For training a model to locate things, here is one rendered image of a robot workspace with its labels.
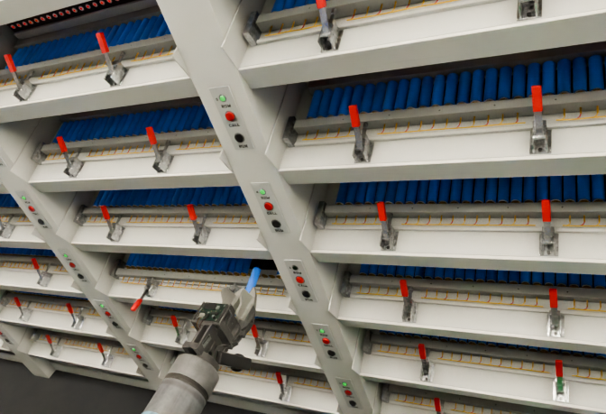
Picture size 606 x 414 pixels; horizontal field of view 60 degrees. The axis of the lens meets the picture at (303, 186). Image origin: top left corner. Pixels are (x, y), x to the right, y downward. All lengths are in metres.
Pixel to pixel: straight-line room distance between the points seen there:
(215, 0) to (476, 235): 0.58
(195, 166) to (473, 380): 0.74
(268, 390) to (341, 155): 0.90
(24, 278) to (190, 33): 1.21
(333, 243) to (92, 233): 0.68
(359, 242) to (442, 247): 0.16
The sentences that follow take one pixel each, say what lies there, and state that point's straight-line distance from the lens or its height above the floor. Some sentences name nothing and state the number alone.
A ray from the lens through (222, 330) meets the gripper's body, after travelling 1.07.
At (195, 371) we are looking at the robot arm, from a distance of 1.03.
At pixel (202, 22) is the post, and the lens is 0.86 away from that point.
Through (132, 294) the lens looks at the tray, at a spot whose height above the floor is 0.54.
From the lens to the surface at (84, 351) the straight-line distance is 2.12.
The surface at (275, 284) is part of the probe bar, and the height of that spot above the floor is 0.58.
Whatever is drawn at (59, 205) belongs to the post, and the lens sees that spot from 1.48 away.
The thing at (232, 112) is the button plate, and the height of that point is 1.05.
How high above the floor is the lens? 1.38
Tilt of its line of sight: 31 degrees down
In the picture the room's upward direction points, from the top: 21 degrees counter-clockwise
